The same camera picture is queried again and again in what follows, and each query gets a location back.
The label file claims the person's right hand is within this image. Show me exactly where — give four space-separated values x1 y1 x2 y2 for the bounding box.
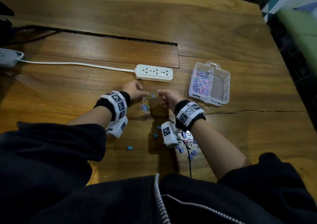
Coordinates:
158 89 186 113

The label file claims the person's left hand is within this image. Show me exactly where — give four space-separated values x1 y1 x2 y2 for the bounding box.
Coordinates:
121 80 151 101

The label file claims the pile of pastel paper clips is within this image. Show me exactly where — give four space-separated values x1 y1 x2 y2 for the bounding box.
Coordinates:
138 92 156 114
192 69 210 95

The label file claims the scatter of small binder clips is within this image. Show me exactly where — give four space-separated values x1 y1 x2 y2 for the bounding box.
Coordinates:
125 125 199 161

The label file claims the clear plastic compartment box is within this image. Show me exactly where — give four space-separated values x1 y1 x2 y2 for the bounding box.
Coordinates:
188 61 231 107

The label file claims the person's left forearm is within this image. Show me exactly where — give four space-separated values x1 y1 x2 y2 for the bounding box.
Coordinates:
67 106 112 129

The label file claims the person's right forearm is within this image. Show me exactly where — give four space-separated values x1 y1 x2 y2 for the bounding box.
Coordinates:
191 118 252 181

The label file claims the white power strip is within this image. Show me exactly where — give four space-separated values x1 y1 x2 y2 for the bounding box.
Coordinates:
135 64 174 83

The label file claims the black zip jacket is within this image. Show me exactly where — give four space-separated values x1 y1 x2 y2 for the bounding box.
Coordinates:
0 122 317 224

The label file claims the grey power adapter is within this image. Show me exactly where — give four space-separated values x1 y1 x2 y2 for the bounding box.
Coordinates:
0 48 24 68

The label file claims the black desktop device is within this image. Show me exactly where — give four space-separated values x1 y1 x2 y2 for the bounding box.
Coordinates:
0 1 15 46

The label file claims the white power strip cable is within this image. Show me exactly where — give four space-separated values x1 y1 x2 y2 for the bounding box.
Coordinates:
18 59 137 73

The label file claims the thin black camera cable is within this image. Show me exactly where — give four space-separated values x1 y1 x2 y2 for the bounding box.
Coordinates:
183 139 193 178

